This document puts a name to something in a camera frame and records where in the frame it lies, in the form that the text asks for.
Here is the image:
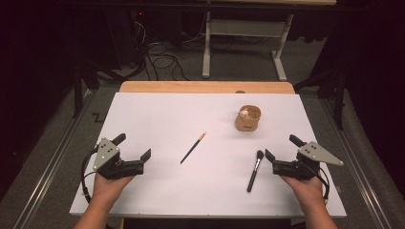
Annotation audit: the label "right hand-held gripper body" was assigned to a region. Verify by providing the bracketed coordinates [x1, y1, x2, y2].
[271, 141, 345, 181]

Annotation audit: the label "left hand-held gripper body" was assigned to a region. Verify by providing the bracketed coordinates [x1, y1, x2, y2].
[92, 136, 145, 180]

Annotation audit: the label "black makeup brush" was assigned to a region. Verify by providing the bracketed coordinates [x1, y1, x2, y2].
[246, 150, 265, 194]

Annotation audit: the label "wooden brush holder cup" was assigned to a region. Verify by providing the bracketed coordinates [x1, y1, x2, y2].
[234, 104, 262, 132]

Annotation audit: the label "thin black orange-tipped brush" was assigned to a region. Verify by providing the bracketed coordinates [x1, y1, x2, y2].
[180, 132, 207, 165]

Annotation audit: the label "person's right hand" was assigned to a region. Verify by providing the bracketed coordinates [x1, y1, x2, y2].
[280, 175, 326, 208]

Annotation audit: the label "person's left hand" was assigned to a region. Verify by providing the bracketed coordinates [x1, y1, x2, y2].
[92, 173, 135, 205]

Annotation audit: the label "white board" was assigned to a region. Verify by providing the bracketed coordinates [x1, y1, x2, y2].
[69, 92, 348, 219]

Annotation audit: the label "black metal stand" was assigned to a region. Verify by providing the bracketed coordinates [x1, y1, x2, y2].
[71, 60, 101, 119]
[293, 68, 349, 131]

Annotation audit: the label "left hand-held gripper cable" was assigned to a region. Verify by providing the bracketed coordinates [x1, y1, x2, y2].
[80, 145, 100, 204]

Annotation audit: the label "hand-held gripper cable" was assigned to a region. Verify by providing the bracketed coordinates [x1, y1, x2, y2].
[306, 161, 330, 205]
[80, 145, 100, 204]

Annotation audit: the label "right hand-held gripper cable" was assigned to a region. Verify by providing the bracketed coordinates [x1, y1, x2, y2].
[306, 161, 330, 205]

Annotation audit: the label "metal floor rail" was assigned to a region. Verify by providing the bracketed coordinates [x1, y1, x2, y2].
[12, 90, 96, 229]
[320, 98, 394, 229]

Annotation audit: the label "black floor cables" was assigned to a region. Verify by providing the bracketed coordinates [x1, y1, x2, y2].
[133, 20, 192, 82]

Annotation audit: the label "white desk frame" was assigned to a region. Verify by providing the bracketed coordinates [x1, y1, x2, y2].
[202, 10, 295, 82]

